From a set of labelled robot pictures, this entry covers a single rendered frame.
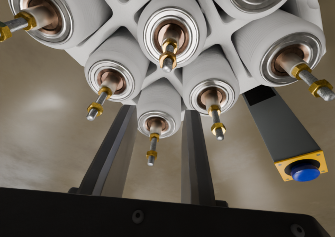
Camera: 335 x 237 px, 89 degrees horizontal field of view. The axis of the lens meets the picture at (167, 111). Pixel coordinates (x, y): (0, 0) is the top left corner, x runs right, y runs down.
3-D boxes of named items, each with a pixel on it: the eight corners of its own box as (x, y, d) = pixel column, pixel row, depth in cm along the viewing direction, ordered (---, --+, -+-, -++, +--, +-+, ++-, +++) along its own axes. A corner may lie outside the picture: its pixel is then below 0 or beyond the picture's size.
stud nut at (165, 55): (165, 70, 19) (165, 73, 18) (155, 58, 18) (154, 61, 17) (180, 60, 18) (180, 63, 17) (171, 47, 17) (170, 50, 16)
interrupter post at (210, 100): (213, 104, 30) (216, 117, 28) (201, 99, 30) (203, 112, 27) (221, 94, 29) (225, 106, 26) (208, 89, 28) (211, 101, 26)
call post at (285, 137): (255, 62, 50) (322, 148, 26) (263, 80, 54) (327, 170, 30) (232, 74, 53) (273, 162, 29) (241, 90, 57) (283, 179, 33)
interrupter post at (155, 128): (150, 118, 33) (148, 131, 31) (163, 119, 33) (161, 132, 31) (150, 127, 35) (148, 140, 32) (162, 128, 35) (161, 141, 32)
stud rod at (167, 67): (169, 47, 22) (165, 75, 17) (165, 41, 22) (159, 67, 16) (176, 43, 22) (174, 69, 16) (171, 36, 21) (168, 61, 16)
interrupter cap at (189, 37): (173, 73, 27) (173, 75, 26) (132, 40, 24) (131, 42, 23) (211, 35, 23) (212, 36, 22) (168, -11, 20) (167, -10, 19)
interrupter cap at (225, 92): (218, 118, 32) (218, 121, 32) (181, 105, 31) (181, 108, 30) (244, 87, 28) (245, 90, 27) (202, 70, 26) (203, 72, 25)
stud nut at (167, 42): (167, 56, 22) (167, 59, 21) (159, 45, 21) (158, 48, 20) (180, 47, 21) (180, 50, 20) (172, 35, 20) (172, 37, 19)
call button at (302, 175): (311, 156, 28) (319, 167, 26) (315, 168, 30) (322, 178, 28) (284, 163, 30) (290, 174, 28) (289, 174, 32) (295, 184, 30)
